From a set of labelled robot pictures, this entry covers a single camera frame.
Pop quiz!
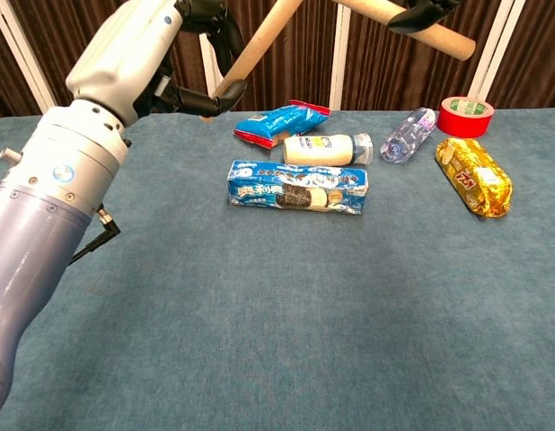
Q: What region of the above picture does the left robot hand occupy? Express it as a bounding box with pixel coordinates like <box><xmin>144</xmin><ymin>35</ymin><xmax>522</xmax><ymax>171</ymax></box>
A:
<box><xmin>65</xmin><ymin>0</ymin><xmax>249</xmax><ymax>128</ymax></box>

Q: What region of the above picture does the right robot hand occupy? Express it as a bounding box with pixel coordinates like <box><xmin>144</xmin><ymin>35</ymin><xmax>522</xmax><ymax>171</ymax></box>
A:
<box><xmin>387</xmin><ymin>0</ymin><xmax>461</xmax><ymax>35</ymax></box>

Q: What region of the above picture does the pale wooden drumstick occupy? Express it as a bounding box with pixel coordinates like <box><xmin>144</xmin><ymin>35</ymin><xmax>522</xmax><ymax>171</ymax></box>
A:
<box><xmin>335</xmin><ymin>0</ymin><xmax>478</xmax><ymax>63</ymax></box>
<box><xmin>199</xmin><ymin>0</ymin><xmax>305</xmax><ymax>123</ymax></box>

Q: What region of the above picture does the dark brown curtain panel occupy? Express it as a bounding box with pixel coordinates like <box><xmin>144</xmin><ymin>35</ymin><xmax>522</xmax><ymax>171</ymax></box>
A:
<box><xmin>214</xmin><ymin>0</ymin><xmax>339</xmax><ymax>112</ymax></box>
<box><xmin>10</xmin><ymin>0</ymin><xmax>211</xmax><ymax>115</ymax></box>
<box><xmin>487</xmin><ymin>0</ymin><xmax>555</xmax><ymax>109</ymax></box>
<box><xmin>0</xmin><ymin>17</ymin><xmax>43</xmax><ymax>120</ymax></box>
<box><xmin>341</xmin><ymin>0</ymin><xmax>503</xmax><ymax>111</ymax></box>

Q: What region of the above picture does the red tape roll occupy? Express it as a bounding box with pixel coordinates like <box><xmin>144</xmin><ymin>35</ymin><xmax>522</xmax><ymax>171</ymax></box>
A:
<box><xmin>436</xmin><ymin>95</ymin><xmax>495</xmax><ymax>139</ymax></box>

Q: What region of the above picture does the clear plastic water bottle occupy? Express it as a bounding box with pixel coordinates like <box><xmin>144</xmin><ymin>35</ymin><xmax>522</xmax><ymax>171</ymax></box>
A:
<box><xmin>379</xmin><ymin>107</ymin><xmax>437</xmax><ymax>165</ymax></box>

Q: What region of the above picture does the white milk bottle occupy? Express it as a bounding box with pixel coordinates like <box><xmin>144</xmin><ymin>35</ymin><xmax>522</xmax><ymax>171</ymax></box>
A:
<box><xmin>283</xmin><ymin>133</ymin><xmax>374</xmax><ymax>166</ymax></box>

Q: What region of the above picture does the gold foil snack pack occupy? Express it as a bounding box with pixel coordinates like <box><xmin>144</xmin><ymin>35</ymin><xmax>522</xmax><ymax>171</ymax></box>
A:
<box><xmin>434</xmin><ymin>137</ymin><xmax>514</xmax><ymax>219</ymax></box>

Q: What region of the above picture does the blue red-edged snack bag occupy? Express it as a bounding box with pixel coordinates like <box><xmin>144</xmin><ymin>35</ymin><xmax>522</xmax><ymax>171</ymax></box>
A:
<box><xmin>233</xmin><ymin>99</ymin><xmax>331</xmax><ymax>150</ymax></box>

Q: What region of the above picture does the blue cookie box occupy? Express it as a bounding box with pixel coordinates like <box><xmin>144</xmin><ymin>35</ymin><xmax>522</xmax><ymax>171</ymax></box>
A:
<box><xmin>226</xmin><ymin>159</ymin><xmax>370</xmax><ymax>216</ymax></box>

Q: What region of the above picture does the blue table cloth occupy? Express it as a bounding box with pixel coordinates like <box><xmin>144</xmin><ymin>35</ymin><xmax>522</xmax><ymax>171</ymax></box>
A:
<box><xmin>0</xmin><ymin>107</ymin><xmax>555</xmax><ymax>431</ymax></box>

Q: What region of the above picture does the white screen frame post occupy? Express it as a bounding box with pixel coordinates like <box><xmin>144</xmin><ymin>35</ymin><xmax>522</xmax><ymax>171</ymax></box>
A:
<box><xmin>467</xmin><ymin>0</ymin><xmax>528</xmax><ymax>109</ymax></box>
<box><xmin>329</xmin><ymin>4</ymin><xmax>353</xmax><ymax>111</ymax></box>
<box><xmin>0</xmin><ymin>0</ymin><xmax>62</xmax><ymax>116</ymax></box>
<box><xmin>197</xmin><ymin>31</ymin><xmax>230</xmax><ymax>113</ymax></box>

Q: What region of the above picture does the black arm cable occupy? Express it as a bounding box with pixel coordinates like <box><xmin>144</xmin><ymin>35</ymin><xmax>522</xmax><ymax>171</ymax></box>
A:
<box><xmin>69</xmin><ymin>202</ymin><xmax>122</xmax><ymax>267</ymax></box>

